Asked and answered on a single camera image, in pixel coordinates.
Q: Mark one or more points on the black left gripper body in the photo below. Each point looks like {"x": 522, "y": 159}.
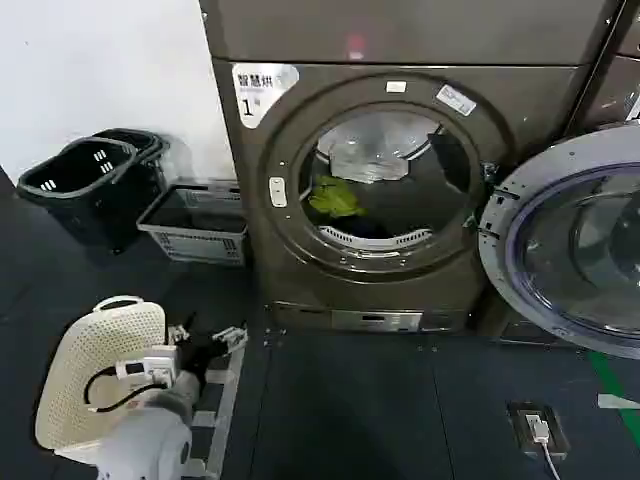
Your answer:
{"x": 197, "y": 357}

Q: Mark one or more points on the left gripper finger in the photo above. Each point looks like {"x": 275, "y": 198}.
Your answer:
{"x": 232, "y": 336}
{"x": 180, "y": 334}

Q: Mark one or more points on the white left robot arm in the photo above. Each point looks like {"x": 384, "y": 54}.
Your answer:
{"x": 145, "y": 430}

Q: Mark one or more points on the white perforated laundry basket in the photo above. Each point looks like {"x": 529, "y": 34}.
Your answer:
{"x": 85, "y": 350}

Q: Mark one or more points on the grey plastic crate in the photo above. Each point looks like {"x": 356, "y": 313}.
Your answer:
{"x": 215, "y": 184}
{"x": 200, "y": 235}

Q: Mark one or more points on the grey front-loading dryer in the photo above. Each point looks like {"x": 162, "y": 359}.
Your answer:
{"x": 380, "y": 280}

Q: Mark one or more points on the black plastic basket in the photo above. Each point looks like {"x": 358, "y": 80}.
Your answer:
{"x": 95, "y": 200}
{"x": 145, "y": 137}

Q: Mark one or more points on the green garment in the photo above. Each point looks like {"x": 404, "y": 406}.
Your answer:
{"x": 334, "y": 196}

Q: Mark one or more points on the white power plug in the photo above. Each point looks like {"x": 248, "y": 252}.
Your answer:
{"x": 536, "y": 427}

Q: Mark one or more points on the floor power socket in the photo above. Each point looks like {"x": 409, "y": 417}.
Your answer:
{"x": 537, "y": 425}

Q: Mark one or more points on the round glass dryer door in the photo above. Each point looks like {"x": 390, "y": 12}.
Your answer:
{"x": 575, "y": 250}

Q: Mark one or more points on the grey neighbouring dryer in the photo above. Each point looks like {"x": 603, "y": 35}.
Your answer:
{"x": 617, "y": 75}

